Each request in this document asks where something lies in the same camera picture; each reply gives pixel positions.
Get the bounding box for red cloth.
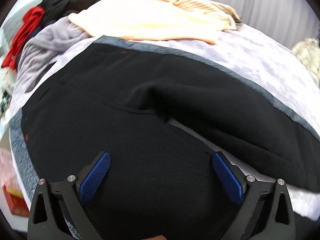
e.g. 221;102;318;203
1;6;45;69

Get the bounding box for small clutter of boxes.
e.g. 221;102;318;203
0;71;14;117

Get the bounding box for peach cloth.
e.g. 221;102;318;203
68;0;225;43

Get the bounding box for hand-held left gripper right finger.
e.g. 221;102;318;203
212;151;296;240

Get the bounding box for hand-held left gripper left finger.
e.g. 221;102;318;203
27;151;112;240

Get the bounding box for pale grey garment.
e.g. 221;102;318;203
12;17;93;93

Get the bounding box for black pants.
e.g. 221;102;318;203
21;41;320;240

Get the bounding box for lavender bed cover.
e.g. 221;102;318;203
11;22;320;220

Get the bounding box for red box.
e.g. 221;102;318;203
2;185;30;217

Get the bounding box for black clothes pile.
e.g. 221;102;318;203
41;0;100;27

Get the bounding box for grey curtain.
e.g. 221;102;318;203
150;0;318;45

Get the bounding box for beige fluffy cushion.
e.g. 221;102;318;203
292;37;320;85

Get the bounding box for beige striped cloth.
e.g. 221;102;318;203
154;0;244;30

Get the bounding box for pink plastic bag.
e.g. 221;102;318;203
0;147;19;188

